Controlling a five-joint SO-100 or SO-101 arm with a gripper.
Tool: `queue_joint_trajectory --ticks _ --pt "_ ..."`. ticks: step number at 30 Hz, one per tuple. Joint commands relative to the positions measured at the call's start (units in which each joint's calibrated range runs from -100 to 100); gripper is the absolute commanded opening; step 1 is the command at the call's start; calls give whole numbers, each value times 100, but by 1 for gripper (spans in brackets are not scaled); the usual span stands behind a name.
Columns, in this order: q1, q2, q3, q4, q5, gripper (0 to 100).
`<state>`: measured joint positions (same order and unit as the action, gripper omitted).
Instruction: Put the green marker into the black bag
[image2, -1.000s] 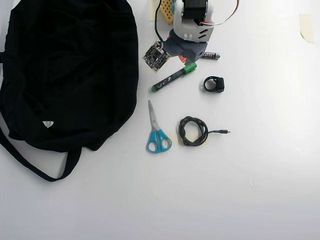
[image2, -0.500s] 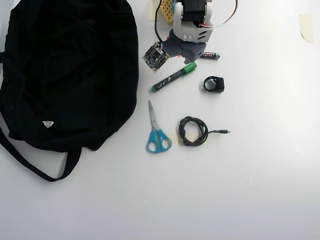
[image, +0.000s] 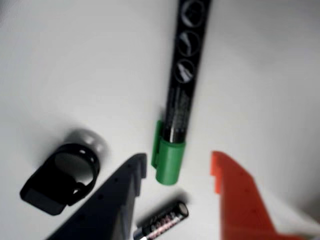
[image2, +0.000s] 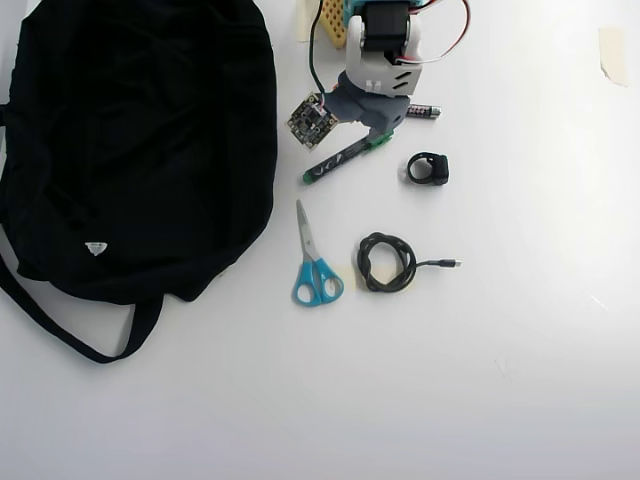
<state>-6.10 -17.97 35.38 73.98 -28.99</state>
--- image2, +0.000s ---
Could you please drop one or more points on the black AA battery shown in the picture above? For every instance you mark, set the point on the black AA battery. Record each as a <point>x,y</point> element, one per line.
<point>422,111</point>

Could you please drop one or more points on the black fabric bag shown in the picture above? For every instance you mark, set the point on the black fabric bag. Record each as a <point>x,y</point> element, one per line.
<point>140,175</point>

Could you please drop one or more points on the pale yellow tape patch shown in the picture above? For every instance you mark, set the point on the pale yellow tape patch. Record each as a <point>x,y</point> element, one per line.
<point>382,274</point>

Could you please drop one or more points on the yellow perforated block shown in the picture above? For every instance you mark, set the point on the yellow perforated block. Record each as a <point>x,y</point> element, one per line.
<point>335,22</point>

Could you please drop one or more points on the beige masking tape strip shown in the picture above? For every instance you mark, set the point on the beige masking tape strip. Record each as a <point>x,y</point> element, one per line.
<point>614,55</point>
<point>306,22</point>

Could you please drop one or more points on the bare camera circuit board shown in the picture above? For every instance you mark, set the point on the bare camera circuit board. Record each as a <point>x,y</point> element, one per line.
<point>311,120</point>

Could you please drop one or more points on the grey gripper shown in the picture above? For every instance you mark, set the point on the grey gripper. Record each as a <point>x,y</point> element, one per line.
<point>376,114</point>

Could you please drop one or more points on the green marker with black barrel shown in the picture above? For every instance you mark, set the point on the green marker with black barrel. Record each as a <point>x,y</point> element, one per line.
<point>335,161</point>

